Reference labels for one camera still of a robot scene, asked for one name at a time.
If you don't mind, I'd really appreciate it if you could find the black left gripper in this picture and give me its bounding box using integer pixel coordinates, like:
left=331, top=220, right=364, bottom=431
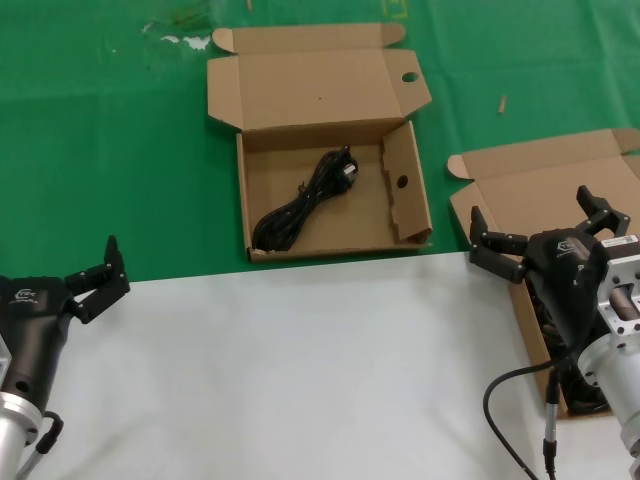
left=0, top=234, right=132, bottom=407

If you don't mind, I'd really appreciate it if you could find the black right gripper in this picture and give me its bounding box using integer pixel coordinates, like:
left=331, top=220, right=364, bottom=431
left=468, top=184, right=632, bottom=352

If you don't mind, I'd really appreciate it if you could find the black power cable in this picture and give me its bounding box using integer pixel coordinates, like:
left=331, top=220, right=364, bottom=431
left=252, top=144, right=361, bottom=252

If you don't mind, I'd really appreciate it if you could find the cardboard box with round hole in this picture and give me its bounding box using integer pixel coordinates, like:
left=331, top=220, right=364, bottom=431
left=206, top=22, right=435, bottom=264

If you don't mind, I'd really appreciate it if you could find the green table cloth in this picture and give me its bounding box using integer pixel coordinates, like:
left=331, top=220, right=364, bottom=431
left=0, top=0, right=640, bottom=284

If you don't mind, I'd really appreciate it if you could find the white table cloth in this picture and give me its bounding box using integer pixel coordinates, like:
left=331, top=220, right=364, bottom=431
left=0, top=249, right=640, bottom=480

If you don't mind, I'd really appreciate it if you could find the crumpled clear plastic wrap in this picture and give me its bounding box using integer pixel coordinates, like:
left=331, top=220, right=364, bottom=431
left=141, top=7, right=214, bottom=52

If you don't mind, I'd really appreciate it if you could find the cardboard box holding cable pile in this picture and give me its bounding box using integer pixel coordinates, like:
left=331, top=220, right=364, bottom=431
left=447, top=127, right=640, bottom=420

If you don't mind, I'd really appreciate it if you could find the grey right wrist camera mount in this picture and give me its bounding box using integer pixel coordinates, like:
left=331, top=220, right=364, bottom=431
left=594, top=234, right=640, bottom=351

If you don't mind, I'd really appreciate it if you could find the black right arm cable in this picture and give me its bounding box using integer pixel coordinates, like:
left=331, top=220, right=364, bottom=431
left=482, top=362, right=571, bottom=480

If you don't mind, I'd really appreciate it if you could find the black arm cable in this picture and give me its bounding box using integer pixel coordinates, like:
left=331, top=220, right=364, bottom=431
left=17, top=409, right=65, bottom=480
left=482, top=362, right=571, bottom=480

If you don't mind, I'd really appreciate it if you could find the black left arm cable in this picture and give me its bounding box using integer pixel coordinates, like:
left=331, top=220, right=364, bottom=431
left=17, top=409, right=65, bottom=480

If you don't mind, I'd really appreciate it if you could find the pile of black cables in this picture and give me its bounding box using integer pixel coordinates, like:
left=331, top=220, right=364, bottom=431
left=529, top=284, right=614, bottom=414

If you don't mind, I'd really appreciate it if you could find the cable with metal connector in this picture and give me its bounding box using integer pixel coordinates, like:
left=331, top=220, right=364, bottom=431
left=542, top=367, right=561, bottom=480

